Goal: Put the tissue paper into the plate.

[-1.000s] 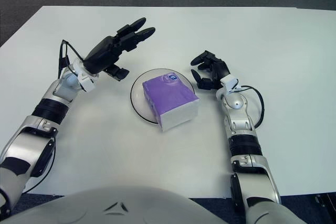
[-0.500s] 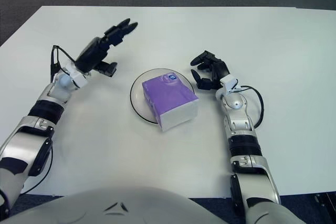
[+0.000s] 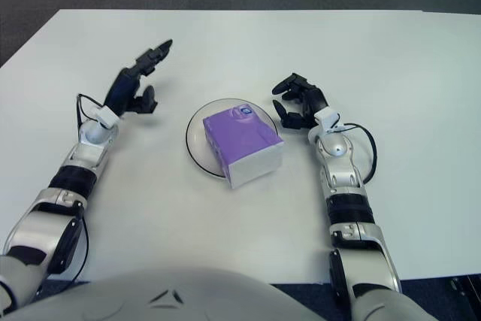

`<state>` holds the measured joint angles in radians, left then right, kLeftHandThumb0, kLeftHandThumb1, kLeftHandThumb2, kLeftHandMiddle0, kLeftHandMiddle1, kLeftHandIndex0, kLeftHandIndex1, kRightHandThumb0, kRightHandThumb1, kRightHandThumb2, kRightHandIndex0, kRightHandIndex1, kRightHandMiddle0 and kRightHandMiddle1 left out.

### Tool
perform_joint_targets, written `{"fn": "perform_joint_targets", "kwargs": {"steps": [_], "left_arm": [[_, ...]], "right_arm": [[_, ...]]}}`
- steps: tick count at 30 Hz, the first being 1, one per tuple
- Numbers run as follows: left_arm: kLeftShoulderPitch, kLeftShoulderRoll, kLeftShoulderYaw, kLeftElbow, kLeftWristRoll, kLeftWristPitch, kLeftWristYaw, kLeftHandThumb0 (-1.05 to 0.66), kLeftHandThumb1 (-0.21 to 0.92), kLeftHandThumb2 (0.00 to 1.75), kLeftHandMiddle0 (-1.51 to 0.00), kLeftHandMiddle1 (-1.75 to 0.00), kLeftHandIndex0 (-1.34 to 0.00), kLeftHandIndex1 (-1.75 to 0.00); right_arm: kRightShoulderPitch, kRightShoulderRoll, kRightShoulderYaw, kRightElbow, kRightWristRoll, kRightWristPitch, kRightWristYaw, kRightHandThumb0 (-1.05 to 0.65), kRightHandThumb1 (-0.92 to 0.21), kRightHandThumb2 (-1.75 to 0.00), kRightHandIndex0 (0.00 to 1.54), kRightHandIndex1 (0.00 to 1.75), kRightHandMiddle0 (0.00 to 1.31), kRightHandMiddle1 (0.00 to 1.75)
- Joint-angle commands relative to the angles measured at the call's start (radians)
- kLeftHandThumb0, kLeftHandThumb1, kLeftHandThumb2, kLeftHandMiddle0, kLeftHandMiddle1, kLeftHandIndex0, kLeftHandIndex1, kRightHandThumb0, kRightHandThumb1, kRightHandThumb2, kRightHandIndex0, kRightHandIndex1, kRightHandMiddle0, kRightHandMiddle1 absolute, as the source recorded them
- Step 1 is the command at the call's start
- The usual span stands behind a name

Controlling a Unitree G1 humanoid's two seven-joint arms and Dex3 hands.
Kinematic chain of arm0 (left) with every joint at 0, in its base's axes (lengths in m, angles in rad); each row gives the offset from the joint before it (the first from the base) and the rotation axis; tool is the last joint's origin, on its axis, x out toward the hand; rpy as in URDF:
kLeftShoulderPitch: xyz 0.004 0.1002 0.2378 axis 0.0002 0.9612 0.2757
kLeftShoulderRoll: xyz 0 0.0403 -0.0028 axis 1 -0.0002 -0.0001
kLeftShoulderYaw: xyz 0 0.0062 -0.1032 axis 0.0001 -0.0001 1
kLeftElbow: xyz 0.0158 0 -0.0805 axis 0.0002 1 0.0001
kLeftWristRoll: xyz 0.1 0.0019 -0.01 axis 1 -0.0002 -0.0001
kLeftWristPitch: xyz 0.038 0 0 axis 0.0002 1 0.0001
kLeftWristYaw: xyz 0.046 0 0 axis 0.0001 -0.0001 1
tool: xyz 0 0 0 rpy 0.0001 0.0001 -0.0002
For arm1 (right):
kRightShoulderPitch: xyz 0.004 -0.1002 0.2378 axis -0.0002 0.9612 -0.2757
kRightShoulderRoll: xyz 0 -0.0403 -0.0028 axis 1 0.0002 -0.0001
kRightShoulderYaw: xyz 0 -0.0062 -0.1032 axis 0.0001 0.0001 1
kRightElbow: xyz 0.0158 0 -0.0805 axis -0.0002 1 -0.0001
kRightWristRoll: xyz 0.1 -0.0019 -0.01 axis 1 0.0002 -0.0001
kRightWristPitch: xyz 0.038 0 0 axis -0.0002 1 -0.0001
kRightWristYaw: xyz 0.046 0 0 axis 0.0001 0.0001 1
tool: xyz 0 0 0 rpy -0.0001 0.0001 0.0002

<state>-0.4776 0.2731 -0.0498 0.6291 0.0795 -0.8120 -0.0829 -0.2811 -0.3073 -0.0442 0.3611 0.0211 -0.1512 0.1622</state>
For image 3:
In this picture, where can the grey robot torso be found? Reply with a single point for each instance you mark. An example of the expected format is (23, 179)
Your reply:
(188, 294)

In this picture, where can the purple tissue paper pack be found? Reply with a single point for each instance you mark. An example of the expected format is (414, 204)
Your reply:
(240, 137)

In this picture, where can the black object on floor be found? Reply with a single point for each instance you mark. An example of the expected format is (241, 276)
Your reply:
(464, 287)

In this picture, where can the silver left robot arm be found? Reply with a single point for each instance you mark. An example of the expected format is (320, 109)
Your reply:
(71, 182)

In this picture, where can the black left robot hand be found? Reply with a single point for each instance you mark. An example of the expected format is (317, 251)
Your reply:
(122, 86)

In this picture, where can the white plate with black rim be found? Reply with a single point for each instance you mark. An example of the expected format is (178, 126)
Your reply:
(195, 137)

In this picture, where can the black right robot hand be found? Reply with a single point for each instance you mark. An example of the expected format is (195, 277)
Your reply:
(313, 99)

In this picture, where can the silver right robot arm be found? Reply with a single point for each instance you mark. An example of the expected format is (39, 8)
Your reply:
(345, 185)

